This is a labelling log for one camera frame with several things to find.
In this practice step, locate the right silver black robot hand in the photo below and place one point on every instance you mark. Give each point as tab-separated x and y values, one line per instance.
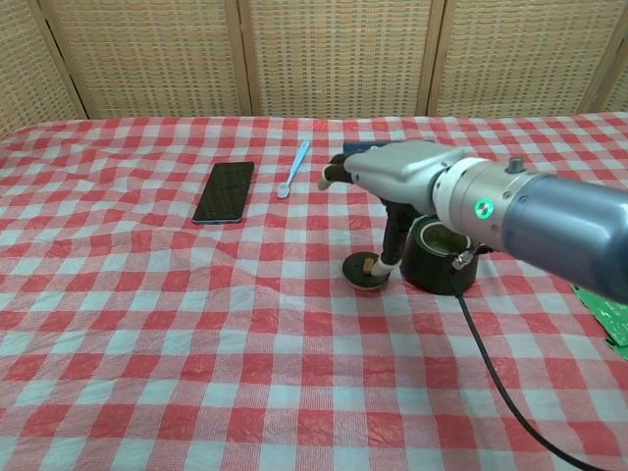
402	172

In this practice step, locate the black teapot lid wooden knob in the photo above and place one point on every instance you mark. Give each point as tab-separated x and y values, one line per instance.
357	272

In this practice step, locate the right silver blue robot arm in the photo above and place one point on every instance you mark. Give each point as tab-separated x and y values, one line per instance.
554	216

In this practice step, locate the dark blue printed box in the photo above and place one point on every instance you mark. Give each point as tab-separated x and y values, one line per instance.
365	145

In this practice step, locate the light blue toothbrush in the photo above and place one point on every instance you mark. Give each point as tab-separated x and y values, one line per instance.
296	167

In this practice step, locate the woven bamboo screen panel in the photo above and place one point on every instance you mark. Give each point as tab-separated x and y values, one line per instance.
525	59
24	73
338	59
147	59
619	83

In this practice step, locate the black smartphone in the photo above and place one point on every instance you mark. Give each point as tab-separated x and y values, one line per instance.
225	192

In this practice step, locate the green tea packet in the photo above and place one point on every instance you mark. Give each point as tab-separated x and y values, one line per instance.
606	309
620	346

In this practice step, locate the red white checkered tablecloth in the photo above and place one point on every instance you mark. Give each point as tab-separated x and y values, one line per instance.
196	343

